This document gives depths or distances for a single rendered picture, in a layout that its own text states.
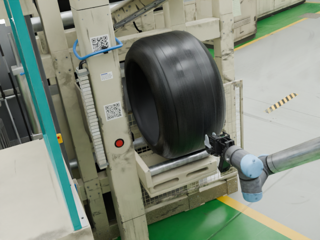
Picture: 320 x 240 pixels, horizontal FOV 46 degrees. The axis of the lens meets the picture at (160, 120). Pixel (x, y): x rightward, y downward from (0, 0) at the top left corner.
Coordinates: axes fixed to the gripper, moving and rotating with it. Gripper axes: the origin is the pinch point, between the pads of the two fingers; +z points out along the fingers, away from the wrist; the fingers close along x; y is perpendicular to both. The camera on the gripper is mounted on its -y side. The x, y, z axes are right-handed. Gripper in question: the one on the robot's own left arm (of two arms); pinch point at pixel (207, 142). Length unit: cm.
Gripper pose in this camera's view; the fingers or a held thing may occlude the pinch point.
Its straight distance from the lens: 165.9
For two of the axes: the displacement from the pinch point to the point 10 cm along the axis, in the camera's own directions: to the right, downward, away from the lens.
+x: -9.1, 2.8, -3.0
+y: -1.7, -9.2, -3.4
